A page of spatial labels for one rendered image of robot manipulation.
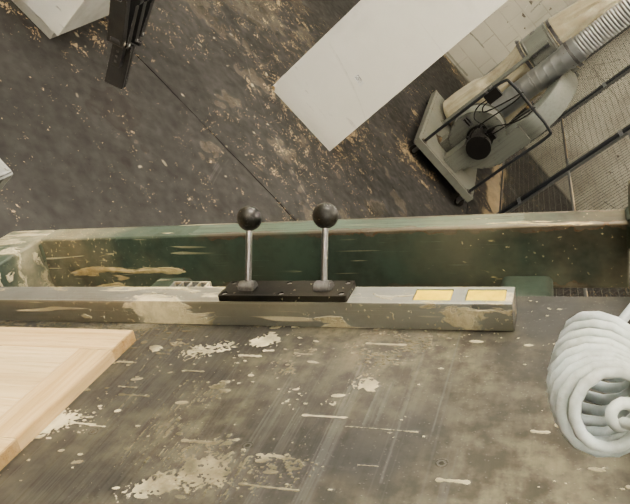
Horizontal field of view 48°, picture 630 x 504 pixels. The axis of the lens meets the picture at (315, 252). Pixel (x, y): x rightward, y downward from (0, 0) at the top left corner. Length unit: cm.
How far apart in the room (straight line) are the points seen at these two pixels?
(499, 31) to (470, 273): 788
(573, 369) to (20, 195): 257
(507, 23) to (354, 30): 457
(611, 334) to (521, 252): 64
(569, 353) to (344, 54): 419
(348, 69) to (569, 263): 361
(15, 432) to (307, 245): 57
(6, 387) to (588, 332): 78
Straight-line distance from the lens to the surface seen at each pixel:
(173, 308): 110
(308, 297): 99
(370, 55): 460
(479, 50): 905
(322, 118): 479
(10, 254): 150
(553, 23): 661
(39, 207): 291
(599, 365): 49
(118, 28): 107
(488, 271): 118
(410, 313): 95
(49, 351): 111
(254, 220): 104
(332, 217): 100
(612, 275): 117
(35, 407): 97
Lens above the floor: 200
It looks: 30 degrees down
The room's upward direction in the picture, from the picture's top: 53 degrees clockwise
